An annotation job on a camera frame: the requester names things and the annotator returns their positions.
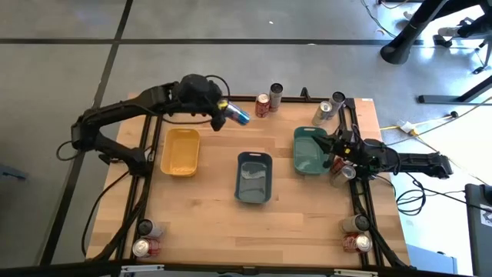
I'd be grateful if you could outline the grey cabinet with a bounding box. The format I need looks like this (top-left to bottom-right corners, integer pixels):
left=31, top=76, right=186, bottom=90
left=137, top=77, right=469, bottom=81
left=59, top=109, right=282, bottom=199
left=464, top=183, right=492, bottom=277

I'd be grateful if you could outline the yellow plastic bin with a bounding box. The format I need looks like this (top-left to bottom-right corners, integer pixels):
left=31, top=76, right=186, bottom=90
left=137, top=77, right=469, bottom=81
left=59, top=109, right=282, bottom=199
left=159, top=127, right=201, bottom=178

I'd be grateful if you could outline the grey floor object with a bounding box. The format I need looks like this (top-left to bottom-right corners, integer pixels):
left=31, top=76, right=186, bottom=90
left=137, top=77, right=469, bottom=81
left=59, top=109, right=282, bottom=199
left=0, top=164, right=28, bottom=182

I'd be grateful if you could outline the person's leg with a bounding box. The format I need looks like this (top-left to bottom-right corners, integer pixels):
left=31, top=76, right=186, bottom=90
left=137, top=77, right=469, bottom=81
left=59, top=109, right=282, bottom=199
left=430, top=0, right=492, bottom=39

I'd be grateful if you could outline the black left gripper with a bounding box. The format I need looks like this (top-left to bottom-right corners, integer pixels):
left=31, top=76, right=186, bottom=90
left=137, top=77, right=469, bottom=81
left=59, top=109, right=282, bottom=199
left=172, top=74, right=228, bottom=132

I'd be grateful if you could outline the green plastic bin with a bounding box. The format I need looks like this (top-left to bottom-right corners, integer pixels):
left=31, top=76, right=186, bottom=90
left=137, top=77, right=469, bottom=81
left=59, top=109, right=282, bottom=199
left=293, top=126, right=334, bottom=176

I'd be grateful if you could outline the coiled black cable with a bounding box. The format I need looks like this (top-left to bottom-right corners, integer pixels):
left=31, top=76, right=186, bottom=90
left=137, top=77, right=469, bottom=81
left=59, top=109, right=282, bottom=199
left=394, top=172, right=428, bottom=217

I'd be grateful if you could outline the long black cable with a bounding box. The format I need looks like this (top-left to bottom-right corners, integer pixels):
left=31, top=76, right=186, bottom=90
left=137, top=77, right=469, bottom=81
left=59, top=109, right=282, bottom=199
left=81, top=171, right=131, bottom=258

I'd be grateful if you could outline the person's shoe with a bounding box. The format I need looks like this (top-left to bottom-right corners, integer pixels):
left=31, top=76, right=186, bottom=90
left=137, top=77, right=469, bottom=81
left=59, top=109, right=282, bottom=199
left=437, top=25, right=462, bottom=38

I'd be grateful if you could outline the dark blue plastic bin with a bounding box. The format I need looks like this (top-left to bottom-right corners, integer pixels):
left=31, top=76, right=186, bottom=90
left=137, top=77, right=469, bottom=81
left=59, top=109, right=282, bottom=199
left=234, top=151, right=274, bottom=205

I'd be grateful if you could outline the pale grey box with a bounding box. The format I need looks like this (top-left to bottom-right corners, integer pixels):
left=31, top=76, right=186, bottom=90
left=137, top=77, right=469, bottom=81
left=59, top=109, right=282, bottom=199
left=406, top=243, right=458, bottom=275

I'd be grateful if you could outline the tall white slim can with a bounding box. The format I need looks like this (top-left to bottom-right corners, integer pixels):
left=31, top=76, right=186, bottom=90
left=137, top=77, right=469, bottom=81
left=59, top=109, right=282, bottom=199
left=137, top=218, right=165, bottom=239
left=340, top=213, right=371, bottom=234
left=326, top=91, right=347, bottom=120
left=268, top=82, right=284, bottom=113

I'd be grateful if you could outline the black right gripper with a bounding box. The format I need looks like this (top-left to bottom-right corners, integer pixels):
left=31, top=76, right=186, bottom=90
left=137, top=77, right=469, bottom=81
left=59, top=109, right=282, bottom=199
left=311, top=129, right=366, bottom=169

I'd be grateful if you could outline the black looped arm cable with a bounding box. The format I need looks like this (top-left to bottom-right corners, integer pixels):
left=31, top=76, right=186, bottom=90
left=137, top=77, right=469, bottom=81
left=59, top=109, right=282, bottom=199
left=56, top=139, right=84, bottom=162

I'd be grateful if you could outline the white power strip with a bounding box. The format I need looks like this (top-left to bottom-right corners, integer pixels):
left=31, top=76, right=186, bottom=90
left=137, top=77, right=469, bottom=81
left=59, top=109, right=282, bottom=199
left=397, top=119, right=421, bottom=136

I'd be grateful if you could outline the black stand leg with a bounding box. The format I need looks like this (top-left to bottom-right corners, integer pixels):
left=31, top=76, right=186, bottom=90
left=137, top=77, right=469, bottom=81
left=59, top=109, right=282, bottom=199
left=379, top=0, right=450, bottom=65

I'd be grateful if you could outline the red cola can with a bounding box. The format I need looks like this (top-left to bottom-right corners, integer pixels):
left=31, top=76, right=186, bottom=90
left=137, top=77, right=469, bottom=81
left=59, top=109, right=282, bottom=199
left=131, top=237, right=161, bottom=259
left=331, top=156, right=347, bottom=174
left=341, top=232, right=374, bottom=254
left=254, top=92, right=271, bottom=118

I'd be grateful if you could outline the black aluminium table frame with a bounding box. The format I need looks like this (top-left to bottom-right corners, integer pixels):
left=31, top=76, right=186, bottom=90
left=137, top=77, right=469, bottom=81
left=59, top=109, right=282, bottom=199
left=91, top=87, right=418, bottom=277

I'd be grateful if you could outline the black desk foot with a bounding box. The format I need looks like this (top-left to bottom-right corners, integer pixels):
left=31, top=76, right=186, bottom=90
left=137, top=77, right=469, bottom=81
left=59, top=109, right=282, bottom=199
left=417, top=75, right=492, bottom=105

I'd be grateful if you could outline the yellow floor cable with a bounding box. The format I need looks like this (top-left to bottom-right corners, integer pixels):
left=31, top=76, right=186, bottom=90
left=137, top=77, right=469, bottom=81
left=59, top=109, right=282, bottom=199
left=380, top=125, right=492, bottom=188

